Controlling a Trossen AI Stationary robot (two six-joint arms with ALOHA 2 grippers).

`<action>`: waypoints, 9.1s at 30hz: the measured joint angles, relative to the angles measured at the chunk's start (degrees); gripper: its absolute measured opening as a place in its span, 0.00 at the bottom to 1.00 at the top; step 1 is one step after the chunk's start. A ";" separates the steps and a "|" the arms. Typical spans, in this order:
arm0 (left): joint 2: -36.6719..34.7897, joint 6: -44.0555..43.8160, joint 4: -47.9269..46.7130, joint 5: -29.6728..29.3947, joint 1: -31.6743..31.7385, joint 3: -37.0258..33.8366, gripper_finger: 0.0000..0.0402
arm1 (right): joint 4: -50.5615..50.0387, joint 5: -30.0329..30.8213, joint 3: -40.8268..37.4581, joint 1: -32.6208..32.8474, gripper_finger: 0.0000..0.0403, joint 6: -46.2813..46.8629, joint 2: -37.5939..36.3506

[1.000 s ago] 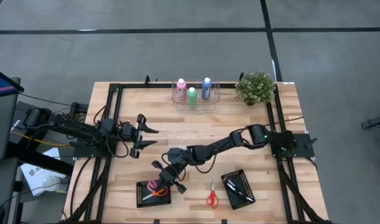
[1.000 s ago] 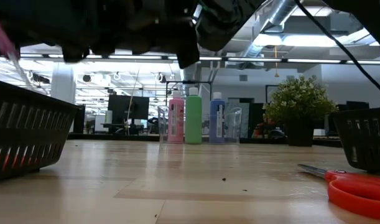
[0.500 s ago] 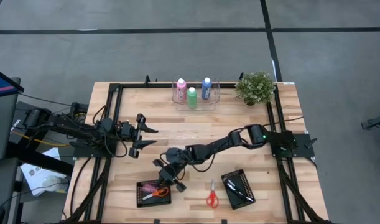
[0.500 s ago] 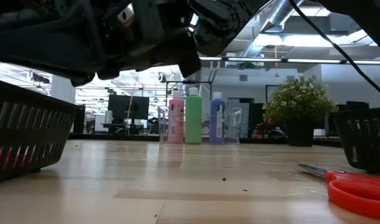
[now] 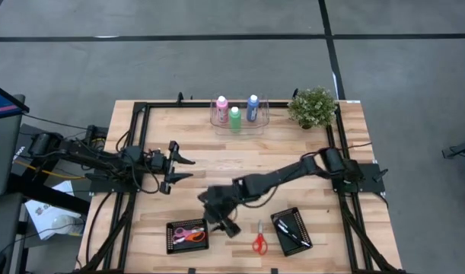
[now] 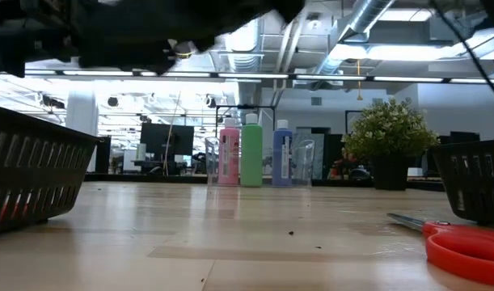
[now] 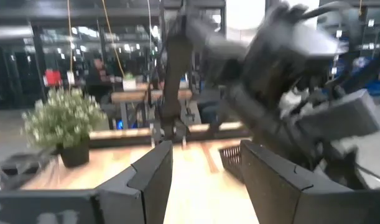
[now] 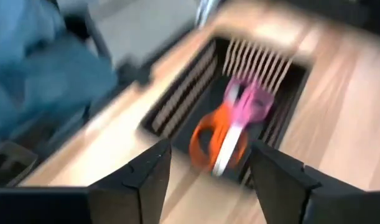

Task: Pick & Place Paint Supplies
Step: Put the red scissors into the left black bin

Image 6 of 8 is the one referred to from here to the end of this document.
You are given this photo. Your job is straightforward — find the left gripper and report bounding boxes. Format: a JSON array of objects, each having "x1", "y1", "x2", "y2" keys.
[{"x1": 68, "y1": 0, "x2": 215, "y2": 76}]

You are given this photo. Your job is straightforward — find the green paint bottle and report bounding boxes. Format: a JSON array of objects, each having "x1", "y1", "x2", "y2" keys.
[{"x1": 240, "y1": 112, "x2": 264, "y2": 188}]

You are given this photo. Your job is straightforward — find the blue paint bottle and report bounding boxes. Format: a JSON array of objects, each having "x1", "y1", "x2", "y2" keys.
[{"x1": 272, "y1": 119, "x2": 294, "y2": 188}]

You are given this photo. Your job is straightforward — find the pink paint bottle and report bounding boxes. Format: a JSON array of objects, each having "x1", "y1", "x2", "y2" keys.
[{"x1": 217, "y1": 117, "x2": 241, "y2": 187}]

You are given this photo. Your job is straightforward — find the black monitor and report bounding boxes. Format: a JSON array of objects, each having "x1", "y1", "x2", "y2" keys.
[{"x1": 140, "y1": 122, "x2": 196, "y2": 157}]

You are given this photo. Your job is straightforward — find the black cabinet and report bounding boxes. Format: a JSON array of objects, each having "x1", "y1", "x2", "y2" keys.
[{"x1": 95, "y1": 136, "x2": 112, "y2": 174}]

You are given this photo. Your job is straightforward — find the yellow hanging pendant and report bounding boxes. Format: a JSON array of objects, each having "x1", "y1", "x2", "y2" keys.
[{"x1": 354, "y1": 59, "x2": 364, "y2": 102}]

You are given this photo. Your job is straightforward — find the clear plastic bin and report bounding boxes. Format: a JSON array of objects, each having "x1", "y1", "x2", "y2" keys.
[{"x1": 204, "y1": 136, "x2": 317, "y2": 189}]

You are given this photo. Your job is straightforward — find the black slotted plastic basket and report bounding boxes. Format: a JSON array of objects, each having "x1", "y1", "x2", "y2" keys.
[
  {"x1": 430, "y1": 139, "x2": 494, "y2": 227},
  {"x1": 0, "y1": 103, "x2": 103, "y2": 237}
]

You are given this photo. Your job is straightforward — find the white-flowered plant in black pot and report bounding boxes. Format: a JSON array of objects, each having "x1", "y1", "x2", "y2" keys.
[{"x1": 341, "y1": 97, "x2": 440, "y2": 192}]

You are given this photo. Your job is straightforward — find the red scissors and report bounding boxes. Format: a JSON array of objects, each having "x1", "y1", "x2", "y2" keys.
[{"x1": 386, "y1": 213, "x2": 494, "y2": 289}]

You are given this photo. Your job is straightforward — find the ribbed silver ceiling duct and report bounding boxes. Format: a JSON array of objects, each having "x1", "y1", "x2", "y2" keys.
[{"x1": 226, "y1": 23, "x2": 264, "y2": 74}]

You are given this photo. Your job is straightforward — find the black background frame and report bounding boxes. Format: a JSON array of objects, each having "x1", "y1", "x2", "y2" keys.
[{"x1": 214, "y1": 104, "x2": 277, "y2": 141}]

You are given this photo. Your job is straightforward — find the black aluminium rig frame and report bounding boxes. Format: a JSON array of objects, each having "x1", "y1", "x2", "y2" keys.
[{"x1": 82, "y1": 171, "x2": 445, "y2": 192}]

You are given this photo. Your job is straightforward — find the black cable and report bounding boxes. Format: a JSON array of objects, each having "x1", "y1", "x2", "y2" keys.
[{"x1": 430, "y1": 0, "x2": 494, "y2": 108}]

